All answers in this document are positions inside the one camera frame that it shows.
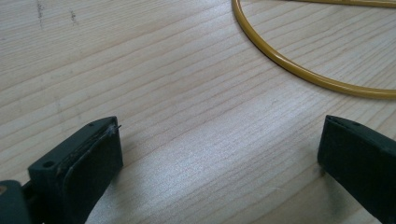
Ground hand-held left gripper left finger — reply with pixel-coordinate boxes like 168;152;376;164
27;116;124;224

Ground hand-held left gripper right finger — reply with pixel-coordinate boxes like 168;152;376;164
317;114;396;224

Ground yellow metal ring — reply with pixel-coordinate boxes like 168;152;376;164
231;0;396;101

